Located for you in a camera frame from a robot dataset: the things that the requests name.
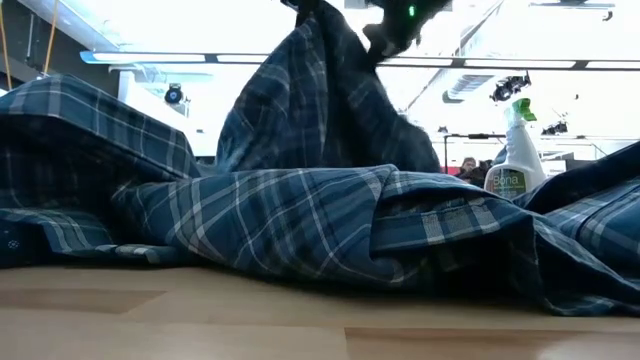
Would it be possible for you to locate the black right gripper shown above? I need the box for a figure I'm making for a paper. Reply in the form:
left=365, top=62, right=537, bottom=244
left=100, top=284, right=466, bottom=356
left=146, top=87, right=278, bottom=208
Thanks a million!
left=294, top=0, right=451, bottom=59

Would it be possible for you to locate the blue plaid shirt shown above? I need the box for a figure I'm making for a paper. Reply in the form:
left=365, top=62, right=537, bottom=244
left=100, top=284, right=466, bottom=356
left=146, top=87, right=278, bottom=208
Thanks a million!
left=0, top=0, right=640, bottom=319

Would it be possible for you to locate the black track light cluster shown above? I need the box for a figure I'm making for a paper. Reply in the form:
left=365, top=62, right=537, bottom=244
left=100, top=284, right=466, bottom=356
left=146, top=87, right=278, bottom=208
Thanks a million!
left=489, top=72, right=532, bottom=104

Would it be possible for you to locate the long ceiling light bar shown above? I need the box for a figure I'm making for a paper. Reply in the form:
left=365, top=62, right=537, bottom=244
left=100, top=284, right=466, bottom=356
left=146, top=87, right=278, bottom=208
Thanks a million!
left=79, top=49, right=640, bottom=71

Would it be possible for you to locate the person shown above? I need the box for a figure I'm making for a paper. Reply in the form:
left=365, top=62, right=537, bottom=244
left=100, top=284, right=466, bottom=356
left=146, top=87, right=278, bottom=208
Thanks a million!
left=457, top=157, right=494, bottom=189

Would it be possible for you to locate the white spray bottle green trigger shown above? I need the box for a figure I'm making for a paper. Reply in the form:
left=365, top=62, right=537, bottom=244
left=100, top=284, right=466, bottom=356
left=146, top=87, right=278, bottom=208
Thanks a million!
left=483, top=98, right=547, bottom=200

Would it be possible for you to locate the black metal table frame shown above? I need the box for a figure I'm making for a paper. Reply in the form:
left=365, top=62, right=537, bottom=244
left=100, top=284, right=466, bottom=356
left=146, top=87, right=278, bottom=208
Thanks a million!
left=443, top=132, right=506, bottom=174

